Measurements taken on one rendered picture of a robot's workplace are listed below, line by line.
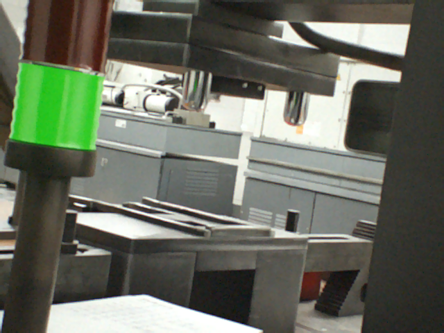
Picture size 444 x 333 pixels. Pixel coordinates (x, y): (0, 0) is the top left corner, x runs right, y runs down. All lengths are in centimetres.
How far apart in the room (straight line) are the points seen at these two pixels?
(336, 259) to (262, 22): 26
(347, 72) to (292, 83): 561
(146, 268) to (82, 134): 22
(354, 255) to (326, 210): 541
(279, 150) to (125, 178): 188
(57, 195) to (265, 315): 34
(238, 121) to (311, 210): 351
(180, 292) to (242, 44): 19
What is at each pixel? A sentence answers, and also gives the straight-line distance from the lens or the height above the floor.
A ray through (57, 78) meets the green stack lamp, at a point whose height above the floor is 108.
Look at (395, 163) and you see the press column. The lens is 50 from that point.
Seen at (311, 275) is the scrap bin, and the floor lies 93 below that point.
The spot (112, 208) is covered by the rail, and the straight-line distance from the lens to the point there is 71.
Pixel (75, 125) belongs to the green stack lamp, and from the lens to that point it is 39.
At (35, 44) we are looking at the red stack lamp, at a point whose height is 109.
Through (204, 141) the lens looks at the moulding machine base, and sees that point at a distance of 787.
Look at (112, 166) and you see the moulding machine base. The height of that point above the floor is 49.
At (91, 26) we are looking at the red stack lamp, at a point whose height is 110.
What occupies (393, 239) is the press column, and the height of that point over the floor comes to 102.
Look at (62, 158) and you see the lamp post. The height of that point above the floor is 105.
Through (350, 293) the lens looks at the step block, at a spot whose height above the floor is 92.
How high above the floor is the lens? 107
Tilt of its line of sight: 3 degrees down
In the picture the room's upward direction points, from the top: 8 degrees clockwise
